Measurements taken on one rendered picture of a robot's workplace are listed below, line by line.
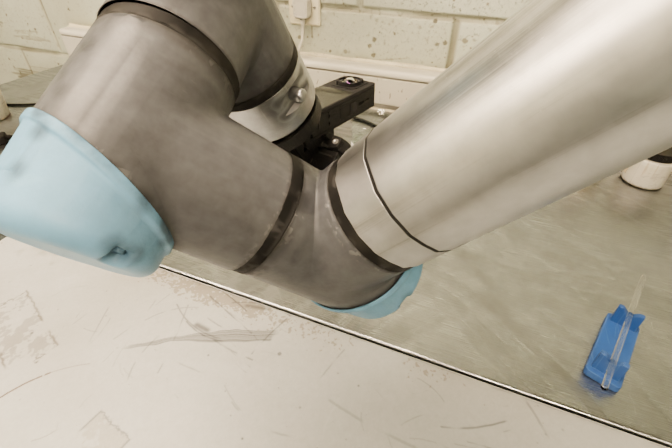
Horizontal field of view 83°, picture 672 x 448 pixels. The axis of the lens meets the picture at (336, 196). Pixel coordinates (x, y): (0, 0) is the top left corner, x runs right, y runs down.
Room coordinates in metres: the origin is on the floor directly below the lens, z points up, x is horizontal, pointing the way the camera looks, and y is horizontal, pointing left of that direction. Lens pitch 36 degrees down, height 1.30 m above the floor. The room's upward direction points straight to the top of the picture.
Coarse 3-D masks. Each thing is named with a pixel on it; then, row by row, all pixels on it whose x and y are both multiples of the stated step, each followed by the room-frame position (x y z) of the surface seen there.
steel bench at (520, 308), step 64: (0, 128) 0.82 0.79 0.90; (576, 192) 0.56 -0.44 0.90; (640, 192) 0.56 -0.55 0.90; (192, 256) 0.40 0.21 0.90; (448, 256) 0.40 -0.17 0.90; (512, 256) 0.40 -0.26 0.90; (576, 256) 0.40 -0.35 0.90; (640, 256) 0.40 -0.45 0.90; (320, 320) 0.29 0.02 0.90; (384, 320) 0.29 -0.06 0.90; (448, 320) 0.29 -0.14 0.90; (512, 320) 0.29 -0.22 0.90; (576, 320) 0.29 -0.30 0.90; (512, 384) 0.21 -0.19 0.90; (576, 384) 0.21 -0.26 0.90; (640, 384) 0.21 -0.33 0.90
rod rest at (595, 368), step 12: (624, 312) 0.28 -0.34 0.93; (612, 324) 0.28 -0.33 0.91; (636, 324) 0.27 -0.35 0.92; (600, 336) 0.26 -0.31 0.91; (612, 336) 0.26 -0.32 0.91; (636, 336) 0.26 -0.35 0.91; (600, 348) 0.25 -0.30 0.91; (612, 348) 0.25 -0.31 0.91; (624, 348) 0.25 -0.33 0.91; (588, 360) 0.23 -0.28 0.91; (600, 360) 0.22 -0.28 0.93; (624, 360) 0.23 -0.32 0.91; (588, 372) 0.22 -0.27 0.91; (600, 372) 0.22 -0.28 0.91; (624, 372) 0.21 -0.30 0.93; (612, 384) 0.20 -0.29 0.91
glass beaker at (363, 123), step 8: (368, 112) 0.54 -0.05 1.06; (376, 112) 0.54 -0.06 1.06; (384, 112) 0.54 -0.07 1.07; (352, 120) 0.51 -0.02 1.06; (360, 120) 0.53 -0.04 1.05; (368, 120) 0.54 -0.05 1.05; (376, 120) 0.54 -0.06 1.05; (352, 128) 0.50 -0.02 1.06; (360, 128) 0.48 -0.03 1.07; (368, 128) 0.54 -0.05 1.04; (352, 136) 0.50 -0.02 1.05; (360, 136) 0.48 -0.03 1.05; (352, 144) 0.50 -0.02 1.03
